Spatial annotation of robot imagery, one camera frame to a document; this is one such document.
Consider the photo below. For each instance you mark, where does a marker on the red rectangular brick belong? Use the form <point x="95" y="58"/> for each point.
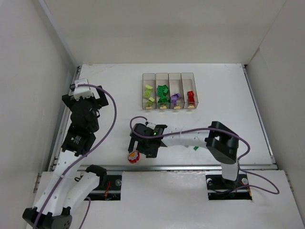
<point x="162" y="90"/>

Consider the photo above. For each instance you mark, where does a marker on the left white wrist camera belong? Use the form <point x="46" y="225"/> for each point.
<point x="81" y="92"/>

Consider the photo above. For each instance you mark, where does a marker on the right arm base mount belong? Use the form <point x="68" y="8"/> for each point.
<point x="219" y="188"/>

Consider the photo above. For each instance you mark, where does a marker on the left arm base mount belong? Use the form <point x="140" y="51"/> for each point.
<point x="109" y="188"/>

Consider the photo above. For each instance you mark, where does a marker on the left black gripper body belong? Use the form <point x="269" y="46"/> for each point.
<point x="101" y="97"/>

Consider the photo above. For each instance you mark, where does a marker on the red long brick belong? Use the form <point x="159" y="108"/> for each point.
<point x="191" y="100"/>

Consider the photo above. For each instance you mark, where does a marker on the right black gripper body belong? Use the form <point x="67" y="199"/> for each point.
<point x="134" y="137"/>

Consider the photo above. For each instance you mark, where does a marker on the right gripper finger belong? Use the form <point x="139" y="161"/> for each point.
<point x="151" y="152"/>
<point x="132" y="147"/>

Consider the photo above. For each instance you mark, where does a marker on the red flower brick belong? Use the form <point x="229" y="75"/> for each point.
<point x="133" y="157"/>

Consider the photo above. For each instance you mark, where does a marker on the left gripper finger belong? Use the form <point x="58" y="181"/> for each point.
<point x="67" y="100"/>
<point x="101" y="101"/>

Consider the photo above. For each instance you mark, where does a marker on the lime and green brick stack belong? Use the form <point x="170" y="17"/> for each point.
<point x="150" y="101"/>

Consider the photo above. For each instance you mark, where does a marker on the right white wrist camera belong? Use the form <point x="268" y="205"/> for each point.
<point x="150" y="125"/>

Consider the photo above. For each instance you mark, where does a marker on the lime arch green brick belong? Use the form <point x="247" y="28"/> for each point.
<point x="147" y="93"/>

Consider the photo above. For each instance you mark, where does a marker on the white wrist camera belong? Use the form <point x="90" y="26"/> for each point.
<point x="150" y="125"/>
<point x="81" y="92"/>

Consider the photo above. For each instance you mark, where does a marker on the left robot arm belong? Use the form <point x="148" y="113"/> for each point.
<point x="62" y="195"/>

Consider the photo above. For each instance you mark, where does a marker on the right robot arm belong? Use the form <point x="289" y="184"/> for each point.
<point x="219" y="140"/>

